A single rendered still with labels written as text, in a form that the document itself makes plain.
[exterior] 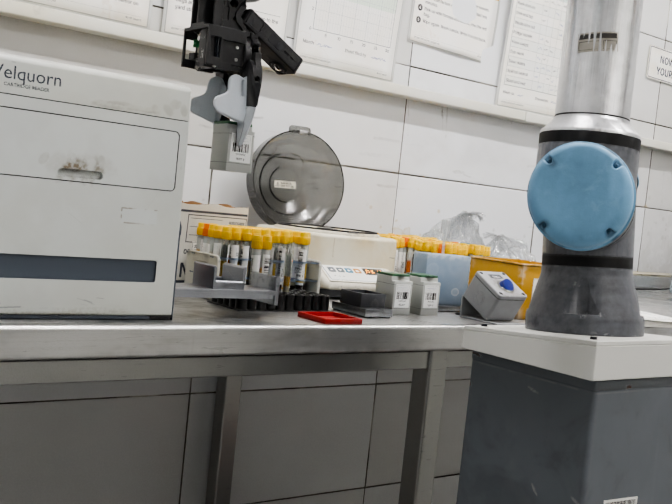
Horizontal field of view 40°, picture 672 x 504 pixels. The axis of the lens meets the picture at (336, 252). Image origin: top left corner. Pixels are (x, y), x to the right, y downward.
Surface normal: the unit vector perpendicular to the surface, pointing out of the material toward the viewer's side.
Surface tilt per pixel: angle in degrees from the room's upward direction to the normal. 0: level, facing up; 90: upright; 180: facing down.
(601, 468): 90
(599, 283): 69
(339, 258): 90
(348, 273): 25
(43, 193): 90
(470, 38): 87
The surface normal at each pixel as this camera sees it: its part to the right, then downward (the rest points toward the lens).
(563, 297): -0.59, -0.34
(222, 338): 0.62, 0.11
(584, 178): -0.33, 0.11
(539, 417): -0.78, -0.05
